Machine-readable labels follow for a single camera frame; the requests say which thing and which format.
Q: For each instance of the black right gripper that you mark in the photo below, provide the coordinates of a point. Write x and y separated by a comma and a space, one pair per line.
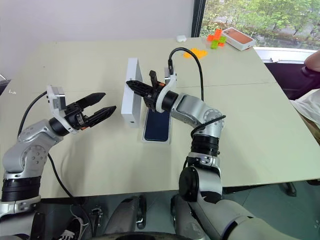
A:
151, 100

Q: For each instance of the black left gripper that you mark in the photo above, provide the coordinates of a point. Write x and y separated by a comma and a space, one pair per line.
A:
75, 117

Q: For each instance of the white rectangular box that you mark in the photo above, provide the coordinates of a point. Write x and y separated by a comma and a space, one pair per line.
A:
130, 110

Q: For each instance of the dark blue smartphone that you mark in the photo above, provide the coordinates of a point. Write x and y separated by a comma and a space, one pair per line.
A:
156, 127

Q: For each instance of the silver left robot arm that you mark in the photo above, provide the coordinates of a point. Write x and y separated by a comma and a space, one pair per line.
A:
27, 150

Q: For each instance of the person's bare forearm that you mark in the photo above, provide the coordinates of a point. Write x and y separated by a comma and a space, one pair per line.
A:
313, 61

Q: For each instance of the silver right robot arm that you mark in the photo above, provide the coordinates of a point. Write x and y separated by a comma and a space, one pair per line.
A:
195, 110

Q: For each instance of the box with orange top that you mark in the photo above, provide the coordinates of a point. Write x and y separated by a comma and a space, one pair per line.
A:
238, 38

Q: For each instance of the yellow toy block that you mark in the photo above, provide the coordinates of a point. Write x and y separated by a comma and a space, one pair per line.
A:
202, 53
187, 54

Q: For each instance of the white earbud case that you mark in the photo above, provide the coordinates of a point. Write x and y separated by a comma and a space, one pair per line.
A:
181, 38

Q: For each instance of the green toy block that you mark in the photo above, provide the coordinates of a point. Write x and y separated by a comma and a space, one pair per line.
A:
215, 44

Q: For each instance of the black metal stand bar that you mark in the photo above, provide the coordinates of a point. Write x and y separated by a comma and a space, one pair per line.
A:
96, 216

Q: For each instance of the black and white sneaker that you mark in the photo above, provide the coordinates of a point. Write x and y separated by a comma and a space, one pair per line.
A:
73, 230

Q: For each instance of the white window sill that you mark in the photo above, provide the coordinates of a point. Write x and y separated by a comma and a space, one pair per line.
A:
282, 53

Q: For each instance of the green trees outside window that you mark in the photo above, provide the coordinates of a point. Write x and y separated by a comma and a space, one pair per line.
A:
275, 15

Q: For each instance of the person's beige clothing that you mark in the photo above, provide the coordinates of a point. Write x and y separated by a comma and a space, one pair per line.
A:
310, 112

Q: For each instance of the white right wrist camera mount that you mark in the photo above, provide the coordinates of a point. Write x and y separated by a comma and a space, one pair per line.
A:
170, 82

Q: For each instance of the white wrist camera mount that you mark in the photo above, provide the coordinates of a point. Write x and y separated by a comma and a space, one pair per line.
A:
170, 82
50, 97

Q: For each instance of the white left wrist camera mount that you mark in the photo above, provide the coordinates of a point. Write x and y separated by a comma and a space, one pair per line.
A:
50, 97

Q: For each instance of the black window frame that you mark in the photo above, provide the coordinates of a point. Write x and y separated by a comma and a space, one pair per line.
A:
198, 17

